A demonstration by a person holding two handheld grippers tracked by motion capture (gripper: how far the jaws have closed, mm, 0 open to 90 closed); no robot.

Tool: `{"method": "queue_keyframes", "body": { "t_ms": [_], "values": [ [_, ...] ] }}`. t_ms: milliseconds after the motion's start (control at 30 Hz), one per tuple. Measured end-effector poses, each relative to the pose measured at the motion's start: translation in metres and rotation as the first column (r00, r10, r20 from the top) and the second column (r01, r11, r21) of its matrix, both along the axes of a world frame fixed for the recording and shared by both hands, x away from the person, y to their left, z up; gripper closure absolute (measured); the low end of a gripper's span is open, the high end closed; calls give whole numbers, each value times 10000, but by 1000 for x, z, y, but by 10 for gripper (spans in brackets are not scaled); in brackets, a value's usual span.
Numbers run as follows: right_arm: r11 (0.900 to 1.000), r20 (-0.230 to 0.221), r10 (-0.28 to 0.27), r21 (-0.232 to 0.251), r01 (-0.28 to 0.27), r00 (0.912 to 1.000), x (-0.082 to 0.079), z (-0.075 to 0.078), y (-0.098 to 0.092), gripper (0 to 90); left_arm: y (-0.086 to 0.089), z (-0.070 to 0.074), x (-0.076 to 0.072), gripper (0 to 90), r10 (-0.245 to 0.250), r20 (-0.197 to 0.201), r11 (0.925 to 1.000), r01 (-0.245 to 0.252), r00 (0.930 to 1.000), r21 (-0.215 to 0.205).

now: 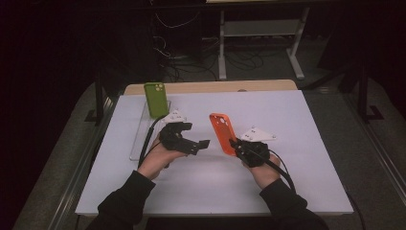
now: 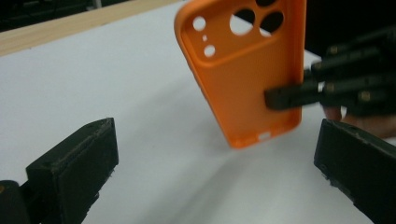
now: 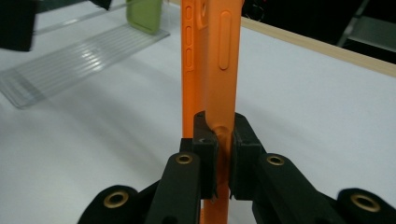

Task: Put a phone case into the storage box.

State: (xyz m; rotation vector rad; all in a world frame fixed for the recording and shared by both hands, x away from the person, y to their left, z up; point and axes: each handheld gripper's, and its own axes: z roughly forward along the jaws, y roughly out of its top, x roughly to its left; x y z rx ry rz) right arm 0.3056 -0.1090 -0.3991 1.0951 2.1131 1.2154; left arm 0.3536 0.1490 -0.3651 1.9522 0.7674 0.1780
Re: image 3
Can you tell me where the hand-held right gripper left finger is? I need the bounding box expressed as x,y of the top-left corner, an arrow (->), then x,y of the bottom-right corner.
180,110 -> 219,201

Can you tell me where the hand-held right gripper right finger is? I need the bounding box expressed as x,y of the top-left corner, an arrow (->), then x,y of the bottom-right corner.
229,112 -> 267,202

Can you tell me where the green patterned phone case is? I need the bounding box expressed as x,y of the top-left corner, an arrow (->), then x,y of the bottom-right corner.
125,0 -> 163,35

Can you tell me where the clear plastic container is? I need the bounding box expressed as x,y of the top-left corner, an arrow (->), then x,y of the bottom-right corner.
0,0 -> 172,110

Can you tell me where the orange phone case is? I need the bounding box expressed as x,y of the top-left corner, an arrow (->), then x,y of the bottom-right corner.
180,0 -> 245,224

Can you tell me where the wooden table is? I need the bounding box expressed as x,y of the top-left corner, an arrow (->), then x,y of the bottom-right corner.
169,0 -> 396,78

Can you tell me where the white metal desk frame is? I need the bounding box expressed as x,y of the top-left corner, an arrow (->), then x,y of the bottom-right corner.
335,0 -> 396,54

